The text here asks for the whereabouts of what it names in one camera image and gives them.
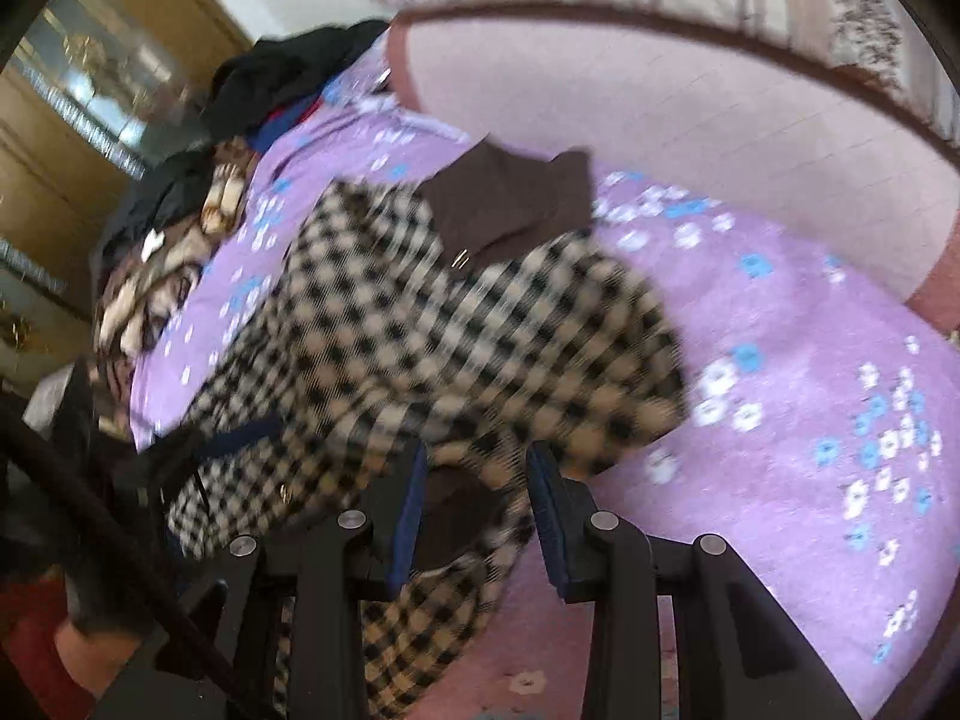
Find black cable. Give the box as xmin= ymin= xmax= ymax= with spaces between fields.
xmin=0 ymin=397 xmax=262 ymax=720

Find purple floral bedsheet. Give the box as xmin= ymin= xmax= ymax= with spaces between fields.
xmin=124 ymin=30 xmax=960 ymax=720

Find brown cream patterned cloth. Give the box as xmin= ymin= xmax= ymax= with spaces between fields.
xmin=94 ymin=136 xmax=262 ymax=400

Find person's left forearm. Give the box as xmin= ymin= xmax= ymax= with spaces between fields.
xmin=54 ymin=611 xmax=162 ymax=700

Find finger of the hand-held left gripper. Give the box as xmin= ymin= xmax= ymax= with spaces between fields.
xmin=142 ymin=421 xmax=286 ymax=502

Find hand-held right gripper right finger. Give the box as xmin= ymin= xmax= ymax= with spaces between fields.
xmin=525 ymin=441 xmax=863 ymax=720

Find wooden glass-door cabinet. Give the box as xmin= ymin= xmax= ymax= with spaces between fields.
xmin=0 ymin=0 xmax=257 ymax=398

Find black garment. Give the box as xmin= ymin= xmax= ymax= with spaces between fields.
xmin=199 ymin=19 xmax=392 ymax=142
xmin=90 ymin=150 xmax=220 ymax=272

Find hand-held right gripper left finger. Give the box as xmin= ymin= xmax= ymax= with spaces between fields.
xmin=97 ymin=439 xmax=430 ymax=720

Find blue garment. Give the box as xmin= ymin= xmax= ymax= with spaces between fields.
xmin=251 ymin=82 xmax=335 ymax=155

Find black beige checkered coat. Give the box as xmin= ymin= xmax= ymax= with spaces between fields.
xmin=161 ymin=146 xmax=692 ymax=720

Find pink brown sofa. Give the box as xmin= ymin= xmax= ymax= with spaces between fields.
xmin=382 ymin=0 xmax=960 ymax=338

